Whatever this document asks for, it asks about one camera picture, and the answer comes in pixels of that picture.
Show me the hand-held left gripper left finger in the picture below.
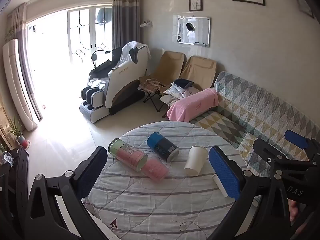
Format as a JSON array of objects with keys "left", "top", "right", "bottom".
[{"left": 15, "top": 146, "right": 110, "bottom": 240}]

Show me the white patterned pillow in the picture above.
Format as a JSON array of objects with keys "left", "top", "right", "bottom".
[{"left": 164, "top": 82, "right": 201, "bottom": 100}]

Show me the round table with striped cloth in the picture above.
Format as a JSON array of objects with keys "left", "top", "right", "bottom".
[{"left": 82, "top": 120, "right": 263, "bottom": 240}]

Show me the beige pillow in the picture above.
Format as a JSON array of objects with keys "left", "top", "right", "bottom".
[{"left": 159, "top": 94, "right": 180, "bottom": 107}]

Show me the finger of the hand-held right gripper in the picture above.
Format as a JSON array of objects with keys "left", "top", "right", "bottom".
[
  {"left": 252, "top": 138, "right": 280, "bottom": 167},
  {"left": 284, "top": 129, "right": 313, "bottom": 153}
]

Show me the whiteboard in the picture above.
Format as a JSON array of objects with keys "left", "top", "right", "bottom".
[{"left": 177, "top": 15, "right": 211, "bottom": 48}]

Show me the beige folding chair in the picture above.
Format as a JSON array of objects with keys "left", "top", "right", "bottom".
[
  {"left": 178, "top": 55, "right": 217, "bottom": 92},
  {"left": 139, "top": 50, "right": 187, "bottom": 112}
]

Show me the medium black picture frame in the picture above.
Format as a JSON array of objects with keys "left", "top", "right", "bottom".
[{"left": 188, "top": 0, "right": 203, "bottom": 12}]

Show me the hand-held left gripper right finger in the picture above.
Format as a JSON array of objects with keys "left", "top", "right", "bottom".
[{"left": 207, "top": 146, "right": 292, "bottom": 240}]

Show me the white standing air conditioner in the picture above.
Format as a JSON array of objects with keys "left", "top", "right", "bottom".
[{"left": 2, "top": 38, "right": 34, "bottom": 131}]

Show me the sofa with triangle patterned cover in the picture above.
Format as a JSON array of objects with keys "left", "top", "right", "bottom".
[{"left": 189, "top": 71, "right": 320, "bottom": 205}]

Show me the green and pink canister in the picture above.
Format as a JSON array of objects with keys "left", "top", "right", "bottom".
[{"left": 108, "top": 138, "right": 149, "bottom": 172}]

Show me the brown checked cushion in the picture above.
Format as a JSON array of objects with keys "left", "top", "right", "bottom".
[{"left": 139, "top": 76, "right": 163, "bottom": 93}]

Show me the white towel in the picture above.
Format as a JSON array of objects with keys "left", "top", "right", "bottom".
[{"left": 117, "top": 41, "right": 152, "bottom": 66}]

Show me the white massage chair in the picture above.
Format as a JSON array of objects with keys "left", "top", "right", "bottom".
[{"left": 79, "top": 41, "right": 152, "bottom": 124}]

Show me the dark folded cloth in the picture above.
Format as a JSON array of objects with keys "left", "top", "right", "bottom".
[{"left": 174, "top": 78, "right": 195, "bottom": 89}]

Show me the glass balcony door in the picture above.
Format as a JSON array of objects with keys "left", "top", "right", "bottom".
[{"left": 26, "top": 3, "right": 113, "bottom": 105}]

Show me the blue tin can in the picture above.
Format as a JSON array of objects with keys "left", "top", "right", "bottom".
[{"left": 146, "top": 131, "right": 180, "bottom": 162}]

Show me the white paper cup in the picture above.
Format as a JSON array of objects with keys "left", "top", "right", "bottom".
[{"left": 184, "top": 145, "right": 209, "bottom": 176}]

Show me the potted green plant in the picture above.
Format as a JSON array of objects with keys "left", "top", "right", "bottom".
[{"left": 7, "top": 117, "right": 31, "bottom": 148}]

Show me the pink blanket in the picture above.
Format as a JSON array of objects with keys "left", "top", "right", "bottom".
[{"left": 166, "top": 88, "right": 219, "bottom": 122}]

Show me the person's right hand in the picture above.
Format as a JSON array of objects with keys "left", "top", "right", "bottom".
[{"left": 289, "top": 199, "right": 309, "bottom": 233}]

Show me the pink plastic cup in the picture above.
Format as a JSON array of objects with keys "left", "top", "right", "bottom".
[{"left": 140, "top": 158, "right": 170, "bottom": 181}]

